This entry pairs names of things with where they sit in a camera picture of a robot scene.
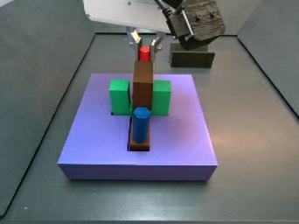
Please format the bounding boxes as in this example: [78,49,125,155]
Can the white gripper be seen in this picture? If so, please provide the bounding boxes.
[82,0,169,61]

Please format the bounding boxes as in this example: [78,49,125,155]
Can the black angle bracket holder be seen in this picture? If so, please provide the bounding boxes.
[169,43,214,68]

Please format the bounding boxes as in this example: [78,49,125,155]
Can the red hexagonal peg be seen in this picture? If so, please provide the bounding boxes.
[138,46,150,61]

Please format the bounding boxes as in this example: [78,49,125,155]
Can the blue hexagonal peg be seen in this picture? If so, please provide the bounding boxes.
[133,107,150,144]

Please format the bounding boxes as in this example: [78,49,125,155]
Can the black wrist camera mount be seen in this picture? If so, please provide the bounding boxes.
[162,0,225,51]

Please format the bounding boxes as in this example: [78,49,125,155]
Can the purple base board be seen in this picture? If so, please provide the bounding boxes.
[58,73,217,180]

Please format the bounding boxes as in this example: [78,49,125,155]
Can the green U-shaped block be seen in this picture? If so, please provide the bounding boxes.
[108,79,172,116]

